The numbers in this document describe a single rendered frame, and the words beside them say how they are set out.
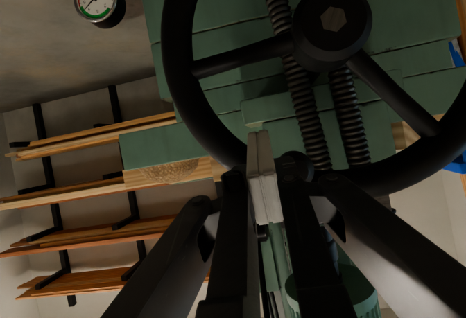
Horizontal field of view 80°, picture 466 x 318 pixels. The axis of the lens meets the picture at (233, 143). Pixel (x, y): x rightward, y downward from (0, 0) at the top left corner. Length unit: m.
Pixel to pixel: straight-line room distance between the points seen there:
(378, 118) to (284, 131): 0.10
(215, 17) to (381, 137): 0.29
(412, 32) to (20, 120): 4.10
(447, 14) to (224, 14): 0.31
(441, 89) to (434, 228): 2.84
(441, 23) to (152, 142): 0.45
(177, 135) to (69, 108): 3.37
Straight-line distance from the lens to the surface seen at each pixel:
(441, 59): 0.49
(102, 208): 3.61
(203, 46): 0.45
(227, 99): 0.43
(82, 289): 3.38
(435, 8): 0.51
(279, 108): 0.33
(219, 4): 0.47
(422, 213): 3.21
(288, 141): 0.33
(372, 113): 0.35
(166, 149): 0.45
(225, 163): 0.24
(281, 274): 0.85
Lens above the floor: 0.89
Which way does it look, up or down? level
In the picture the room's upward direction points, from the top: 170 degrees clockwise
